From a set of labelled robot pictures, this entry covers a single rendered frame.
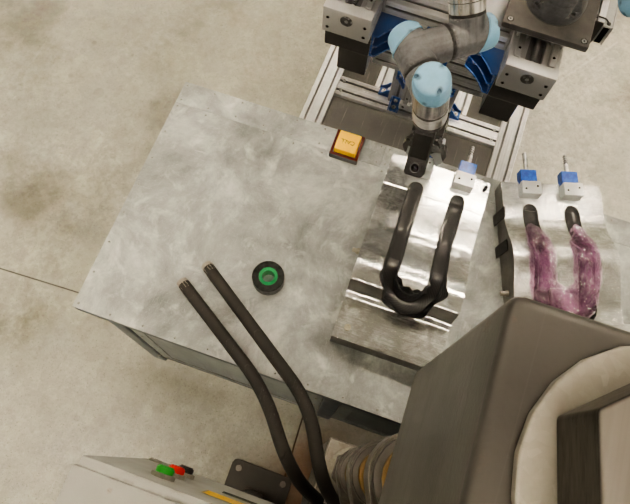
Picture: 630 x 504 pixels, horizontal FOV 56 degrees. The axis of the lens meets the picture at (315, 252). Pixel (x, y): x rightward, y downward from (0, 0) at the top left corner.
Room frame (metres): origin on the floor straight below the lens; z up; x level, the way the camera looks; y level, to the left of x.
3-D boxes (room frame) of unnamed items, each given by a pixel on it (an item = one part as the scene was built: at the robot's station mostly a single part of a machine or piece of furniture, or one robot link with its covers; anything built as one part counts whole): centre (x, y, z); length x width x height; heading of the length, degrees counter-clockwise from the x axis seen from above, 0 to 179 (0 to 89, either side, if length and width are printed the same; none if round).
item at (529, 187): (0.77, -0.53, 0.86); 0.13 x 0.05 x 0.05; 3
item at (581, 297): (0.51, -0.60, 0.90); 0.26 x 0.18 x 0.08; 3
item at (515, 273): (0.50, -0.61, 0.86); 0.50 x 0.26 x 0.11; 3
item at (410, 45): (0.82, -0.17, 1.24); 0.11 x 0.11 x 0.08; 25
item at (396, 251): (0.52, -0.26, 0.92); 0.35 x 0.16 x 0.09; 166
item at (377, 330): (0.51, -0.24, 0.87); 0.50 x 0.26 x 0.14; 166
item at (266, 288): (0.43, 0.11, 0.82); 0.08 x 0.08 x 0.04
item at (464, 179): (0.76, -0.37, 0.89); 0.13 x 0.05 x 0.05; 166
